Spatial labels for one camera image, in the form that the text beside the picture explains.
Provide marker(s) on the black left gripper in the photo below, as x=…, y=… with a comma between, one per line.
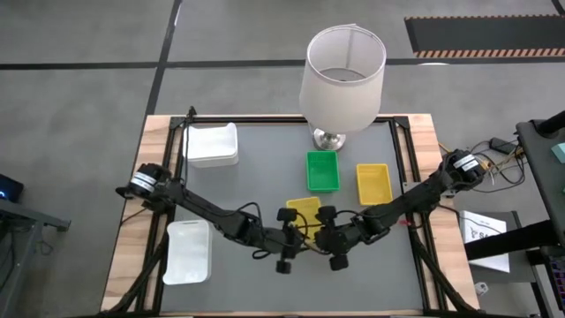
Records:
x=289, y=240

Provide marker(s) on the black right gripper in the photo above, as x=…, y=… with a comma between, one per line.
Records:
x=333, y=240

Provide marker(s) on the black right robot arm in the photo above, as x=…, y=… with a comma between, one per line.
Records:
x=419, y=196

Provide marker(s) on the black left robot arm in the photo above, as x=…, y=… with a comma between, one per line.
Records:
x=207, y=209

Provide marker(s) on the grey table mat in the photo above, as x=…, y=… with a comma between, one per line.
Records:
x=265, y=291

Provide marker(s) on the white shade table lamp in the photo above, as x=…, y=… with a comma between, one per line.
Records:
x=340, y=101

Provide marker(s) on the white printed paper sheet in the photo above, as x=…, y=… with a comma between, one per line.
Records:
x=485, y=221

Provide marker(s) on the small white floor object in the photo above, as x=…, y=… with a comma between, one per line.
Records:
x=481, y=288

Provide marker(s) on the black metal crossbar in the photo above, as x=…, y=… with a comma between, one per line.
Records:
x=512, y=240

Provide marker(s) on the black power adapter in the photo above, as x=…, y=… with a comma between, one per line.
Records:
x=501, y=145

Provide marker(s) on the black side table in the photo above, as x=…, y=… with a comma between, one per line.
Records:
x=540, y=168

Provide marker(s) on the blue plastic crate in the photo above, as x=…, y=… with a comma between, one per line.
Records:
x=559, y=278

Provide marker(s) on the teal box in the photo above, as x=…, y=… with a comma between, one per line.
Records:
x=559, y=152

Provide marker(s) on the black hazard-striped floor mat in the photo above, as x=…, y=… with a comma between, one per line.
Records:
x=485, y=35

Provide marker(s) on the grey metal stand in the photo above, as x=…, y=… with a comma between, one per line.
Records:
x=26, y=216

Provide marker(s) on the black device with blue light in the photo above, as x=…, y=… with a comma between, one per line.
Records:
x=11, y=187

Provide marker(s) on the black aluminium table frame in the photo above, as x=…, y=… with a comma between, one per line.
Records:
x=265, y=119

